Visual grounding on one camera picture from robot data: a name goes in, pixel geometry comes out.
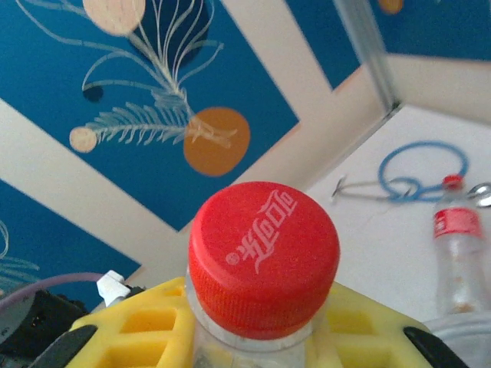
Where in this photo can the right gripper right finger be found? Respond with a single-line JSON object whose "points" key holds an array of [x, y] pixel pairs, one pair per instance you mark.
{"points": [[356, 345]]}

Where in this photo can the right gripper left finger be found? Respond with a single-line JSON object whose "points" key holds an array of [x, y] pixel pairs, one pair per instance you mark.
{"points": [[153, 345]]}

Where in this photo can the clear bottle red label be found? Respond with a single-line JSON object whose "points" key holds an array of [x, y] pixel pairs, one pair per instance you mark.
{"points": [[456, 224], [261, 245]]}

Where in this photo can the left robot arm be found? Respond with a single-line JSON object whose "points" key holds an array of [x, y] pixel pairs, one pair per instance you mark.
{"points": [[34, 329]]}

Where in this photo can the blue stethoscope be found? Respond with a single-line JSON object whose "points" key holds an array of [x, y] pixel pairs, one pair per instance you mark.
{"points": [[381, 170]]}

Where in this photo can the aluminium frame post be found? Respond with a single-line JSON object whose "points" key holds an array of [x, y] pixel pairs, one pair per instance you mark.
{"points": [[368, 50]]}

